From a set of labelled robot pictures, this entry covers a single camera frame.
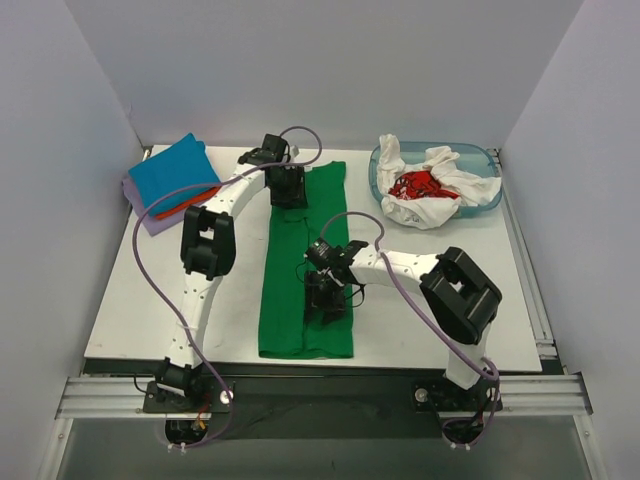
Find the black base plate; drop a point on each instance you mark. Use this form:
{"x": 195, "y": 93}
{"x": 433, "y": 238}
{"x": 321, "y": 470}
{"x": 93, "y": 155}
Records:
{"x": 250, "y": 401}

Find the folded orange t shirt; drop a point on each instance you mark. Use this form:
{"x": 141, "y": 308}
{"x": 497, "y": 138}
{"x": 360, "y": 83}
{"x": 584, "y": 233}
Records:
{"x": 183, "y": 204}

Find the aluminium frame rail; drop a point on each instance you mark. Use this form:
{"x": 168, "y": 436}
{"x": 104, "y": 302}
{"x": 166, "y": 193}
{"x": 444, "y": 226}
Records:
{"x": 120, "y": 398}

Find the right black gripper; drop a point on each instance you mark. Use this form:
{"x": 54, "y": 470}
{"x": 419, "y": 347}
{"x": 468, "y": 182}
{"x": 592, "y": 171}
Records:
{"x": 325, "y": 305}

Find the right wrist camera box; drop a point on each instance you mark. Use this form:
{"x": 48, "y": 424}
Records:
{"x": 321, "y": 254}

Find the folded blue t shirt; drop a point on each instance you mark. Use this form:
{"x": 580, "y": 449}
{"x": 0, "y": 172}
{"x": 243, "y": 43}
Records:
{"x": 183, "y": 164}

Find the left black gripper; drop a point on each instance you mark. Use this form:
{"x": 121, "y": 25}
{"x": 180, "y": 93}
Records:
{"x": 288, "y": 195}

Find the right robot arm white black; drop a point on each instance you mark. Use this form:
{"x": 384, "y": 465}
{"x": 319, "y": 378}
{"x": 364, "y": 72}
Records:
{"x": 448, "y": 291}

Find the white t shirt red print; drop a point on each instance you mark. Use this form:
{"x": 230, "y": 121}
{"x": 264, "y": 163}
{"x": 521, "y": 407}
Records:
{"x": 427, "y": 195}

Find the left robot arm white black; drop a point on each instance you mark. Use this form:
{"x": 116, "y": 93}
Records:
{"x": 208, "y": 252}

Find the clear blue plastic bin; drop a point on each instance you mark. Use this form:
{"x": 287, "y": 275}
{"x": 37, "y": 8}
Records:
{"x": 473, "y": 159}

